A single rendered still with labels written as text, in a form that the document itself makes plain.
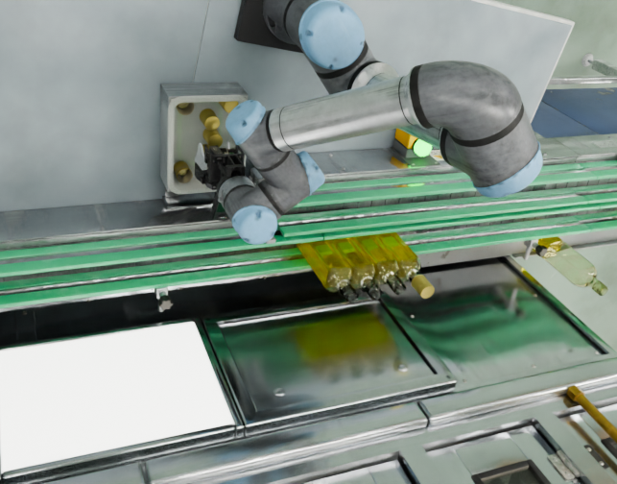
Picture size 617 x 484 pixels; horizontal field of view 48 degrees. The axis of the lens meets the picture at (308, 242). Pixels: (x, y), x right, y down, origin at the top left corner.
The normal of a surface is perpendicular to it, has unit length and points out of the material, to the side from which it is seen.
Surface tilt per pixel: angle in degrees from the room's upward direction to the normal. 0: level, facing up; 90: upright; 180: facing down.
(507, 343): 91
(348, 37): 8
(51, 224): 90
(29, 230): 90
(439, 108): 45
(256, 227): 0
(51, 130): 0
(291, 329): 90
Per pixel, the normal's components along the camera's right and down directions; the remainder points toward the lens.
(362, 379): 0.11, -0.85
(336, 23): 0.28, 0.45
